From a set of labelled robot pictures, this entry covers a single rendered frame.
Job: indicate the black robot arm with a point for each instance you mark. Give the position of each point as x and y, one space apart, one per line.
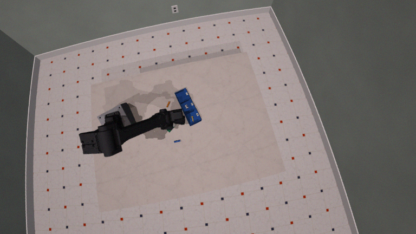
108 138

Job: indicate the dark blue rack of bins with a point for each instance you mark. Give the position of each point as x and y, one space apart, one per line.
184 99

